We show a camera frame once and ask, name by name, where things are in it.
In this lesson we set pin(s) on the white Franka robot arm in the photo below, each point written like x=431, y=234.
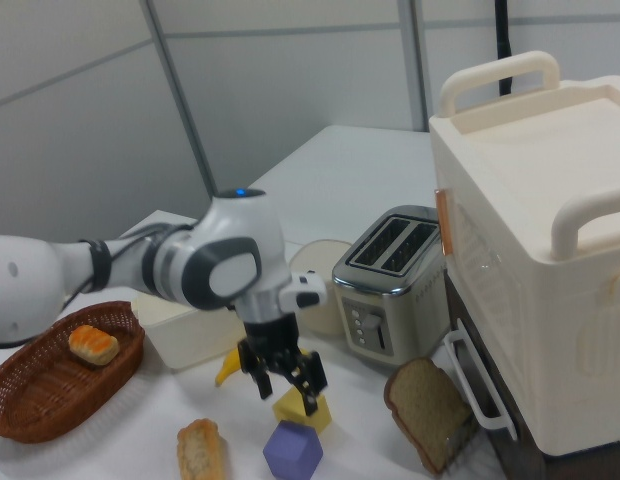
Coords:
x=190, y=265

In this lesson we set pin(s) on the open white plastic box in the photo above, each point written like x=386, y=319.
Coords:
x=190, y=335

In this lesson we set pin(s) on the brown wicker basket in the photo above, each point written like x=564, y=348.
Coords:
x=50, y=395

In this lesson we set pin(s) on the yellow banana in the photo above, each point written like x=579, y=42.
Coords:
x=229, y=367

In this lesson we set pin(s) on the silver two-slot toaster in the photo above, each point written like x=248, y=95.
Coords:
x=390, y=300

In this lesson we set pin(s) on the cream toy oven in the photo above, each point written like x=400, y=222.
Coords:
x=530, y=250

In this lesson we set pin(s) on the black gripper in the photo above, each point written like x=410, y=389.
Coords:
x=270, y=345

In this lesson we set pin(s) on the brown bread slice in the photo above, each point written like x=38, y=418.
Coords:
x=425, y=410

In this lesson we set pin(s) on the white lidded container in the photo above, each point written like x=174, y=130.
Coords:
x=317, y=260

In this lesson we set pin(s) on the purple cube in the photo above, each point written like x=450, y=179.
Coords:
x=292, y=452

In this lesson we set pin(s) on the yellow cube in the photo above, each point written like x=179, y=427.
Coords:
x=320, y=417

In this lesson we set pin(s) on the long crusty bread loaf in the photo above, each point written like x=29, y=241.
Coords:
x=200, y=452

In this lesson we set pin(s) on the orange glazed bread roll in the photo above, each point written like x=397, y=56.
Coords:
x=94, y=345

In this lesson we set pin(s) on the black background pole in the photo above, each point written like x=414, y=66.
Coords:
x=503, y=45

